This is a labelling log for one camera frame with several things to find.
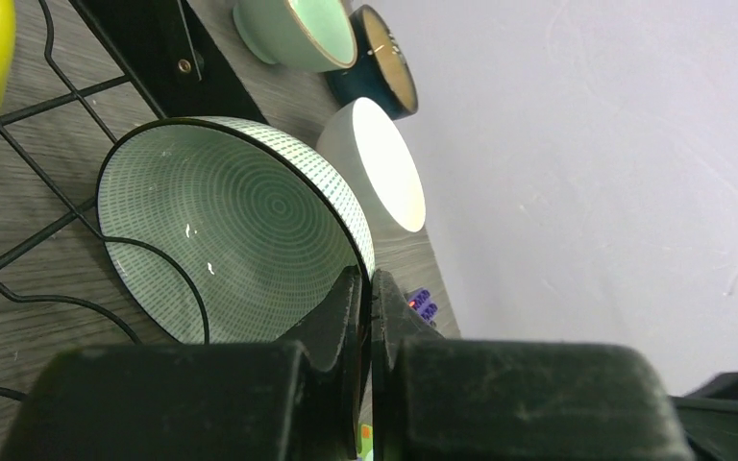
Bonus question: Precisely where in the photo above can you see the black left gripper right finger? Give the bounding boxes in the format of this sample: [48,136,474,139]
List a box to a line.
[371,270,693,460]

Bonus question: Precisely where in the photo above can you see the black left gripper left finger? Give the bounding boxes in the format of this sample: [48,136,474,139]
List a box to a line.
[0,266,363,460]

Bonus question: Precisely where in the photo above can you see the mint textured bowl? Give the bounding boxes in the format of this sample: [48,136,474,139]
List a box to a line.
[96,116,376,344]

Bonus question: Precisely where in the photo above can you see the white ribbed bowl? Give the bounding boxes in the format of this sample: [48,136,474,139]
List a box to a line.
[315,97,426,232]

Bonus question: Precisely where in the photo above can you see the dark blue glazed bowl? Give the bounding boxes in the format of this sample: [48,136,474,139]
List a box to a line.
[324,4,419,120]

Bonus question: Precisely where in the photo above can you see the celadon bowl with flower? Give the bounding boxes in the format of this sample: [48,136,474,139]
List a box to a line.
[232,0,357,73]

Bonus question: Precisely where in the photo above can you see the black wire dish rack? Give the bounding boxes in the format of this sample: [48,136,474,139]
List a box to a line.
[0,0,268,402]

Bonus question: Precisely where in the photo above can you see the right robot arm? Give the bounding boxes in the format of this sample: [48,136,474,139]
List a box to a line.
[671,371,738,460]

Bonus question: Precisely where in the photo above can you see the green owl toy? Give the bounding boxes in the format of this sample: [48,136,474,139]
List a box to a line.
[357,424,374,461]

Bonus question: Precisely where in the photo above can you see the grey building block plate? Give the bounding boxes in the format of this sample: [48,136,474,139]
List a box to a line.
[406,288,438,328]

